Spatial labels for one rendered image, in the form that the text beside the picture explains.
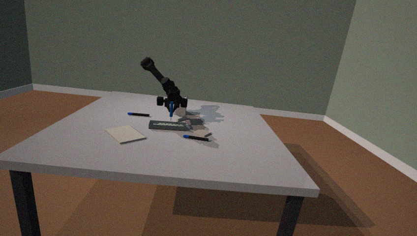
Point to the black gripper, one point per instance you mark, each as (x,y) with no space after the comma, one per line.
(167,102)

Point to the grey keyboard with white letter keys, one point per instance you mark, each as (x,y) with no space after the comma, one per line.
(167,125)

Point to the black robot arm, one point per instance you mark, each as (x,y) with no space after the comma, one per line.
(168,85)

